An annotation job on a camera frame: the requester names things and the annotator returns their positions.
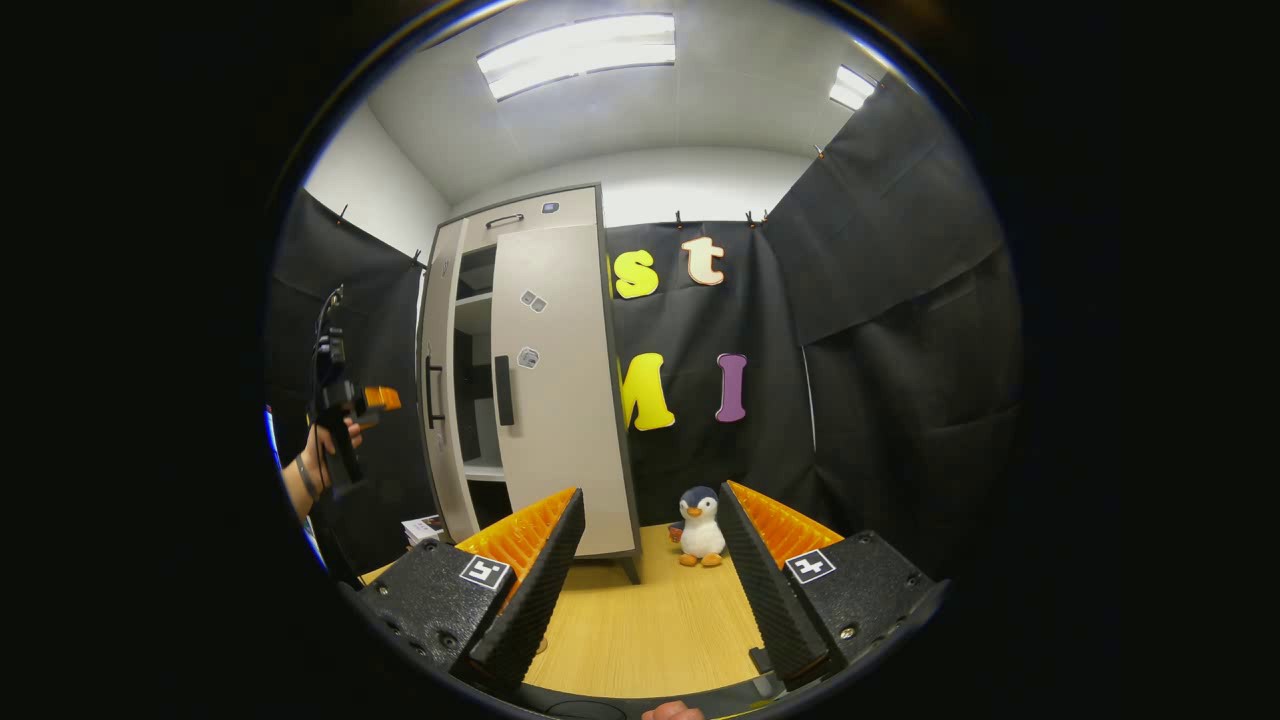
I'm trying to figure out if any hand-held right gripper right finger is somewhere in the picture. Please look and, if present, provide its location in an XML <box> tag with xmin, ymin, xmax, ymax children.
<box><xmin>717</xmin><ymin>480</ymin><xmax>949</xmax><ymax>693</ymax></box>

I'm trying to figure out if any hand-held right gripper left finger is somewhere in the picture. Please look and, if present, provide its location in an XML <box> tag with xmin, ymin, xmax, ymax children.
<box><xmin>355</xmin><ymin>487</ymin><xmax>587</xmax><ymax>696</ymax></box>

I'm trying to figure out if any grey cabinet door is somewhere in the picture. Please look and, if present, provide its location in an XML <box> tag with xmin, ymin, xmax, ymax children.
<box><xmin>418</xmin><ymin>218</ymin><xmax>481</xmax><ymax>544</ymax></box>
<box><xmin>490</xmin><ymin>222</ymin><xmax>639</xmax><ymax>559</ymax></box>

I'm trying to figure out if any grey cabinet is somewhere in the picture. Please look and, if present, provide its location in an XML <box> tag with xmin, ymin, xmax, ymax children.
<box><xmin>415</xmin><ymin>183</ymin><xmax>643</xmax><ymax>586</ymax></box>

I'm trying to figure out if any grey cabinet drawer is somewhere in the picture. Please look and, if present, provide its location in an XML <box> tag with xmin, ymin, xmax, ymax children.
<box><xmin>463</xmin><ymin>186</ymin><xmax>601</xmax><ymax>239</ymax></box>

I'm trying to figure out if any penguin plush toy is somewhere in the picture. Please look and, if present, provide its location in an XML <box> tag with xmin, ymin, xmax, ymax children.
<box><xmin>667</xmin><ymin>486</ymin><xmax>728</xmax><ymax>568</ymax></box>

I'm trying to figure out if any black backdrop cloth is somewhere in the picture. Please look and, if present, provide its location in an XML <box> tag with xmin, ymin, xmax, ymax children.
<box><xmin>265</xmin><ymin>75</ymin><xmax>1023</xmax><ymax>591</ymax></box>

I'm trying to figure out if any large ceiling light panel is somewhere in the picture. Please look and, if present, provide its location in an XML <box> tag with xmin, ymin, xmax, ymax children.
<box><xmin>476</xmin><ymin>13</ymin><xmax>677</xmax><ymax>102</ymax></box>

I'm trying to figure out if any small ceiling light panel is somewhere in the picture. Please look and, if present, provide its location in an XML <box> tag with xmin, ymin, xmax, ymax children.
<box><xmin>828</xmin><ymin>65</ymin><xmax>878</xmax><ymax>111</ymax></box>

